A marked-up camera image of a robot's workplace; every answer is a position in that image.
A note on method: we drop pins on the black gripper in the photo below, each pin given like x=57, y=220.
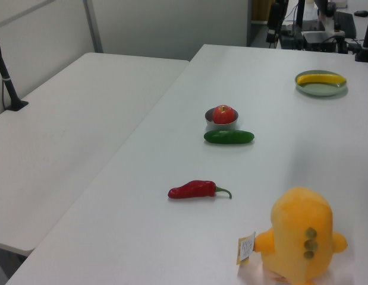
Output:
x=274, y=15

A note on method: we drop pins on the red chili pepper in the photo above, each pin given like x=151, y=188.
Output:
x=189, y=189

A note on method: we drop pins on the pale green plastic plate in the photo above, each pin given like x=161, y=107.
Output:
x=320, y=90

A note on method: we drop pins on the black electronics box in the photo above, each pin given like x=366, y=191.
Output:
x=290, y=37

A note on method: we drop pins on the yellow cabinet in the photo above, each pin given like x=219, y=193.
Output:
x=261, y=10

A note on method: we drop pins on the black tripod pole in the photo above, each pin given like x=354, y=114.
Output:
x=300, y=13

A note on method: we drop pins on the black laptop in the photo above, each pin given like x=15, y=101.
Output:
x=314, y=25

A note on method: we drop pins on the black control box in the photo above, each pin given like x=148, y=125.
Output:
x=319, y=40

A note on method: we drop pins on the yellow banana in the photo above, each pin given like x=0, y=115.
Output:
x=320, y=78

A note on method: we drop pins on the dark keyboard device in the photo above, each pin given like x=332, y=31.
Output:
x=345, y=22

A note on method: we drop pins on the black computer mouse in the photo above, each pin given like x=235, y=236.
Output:
x=361, y=13

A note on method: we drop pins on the black clamp stand pole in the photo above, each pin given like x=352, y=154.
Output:
x=366, y=32

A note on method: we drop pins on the red apple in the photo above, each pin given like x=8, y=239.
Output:
x=223, y=115

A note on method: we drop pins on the grey metal bowl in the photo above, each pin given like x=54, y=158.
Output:
x=210, y=121

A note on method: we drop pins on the green cucumber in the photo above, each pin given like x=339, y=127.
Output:
x=229, y=136

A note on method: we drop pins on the yellow plush toy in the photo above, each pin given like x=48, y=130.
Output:
x=299, y=234

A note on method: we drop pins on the black camera stand pole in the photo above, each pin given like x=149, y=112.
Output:
x=6, y=80

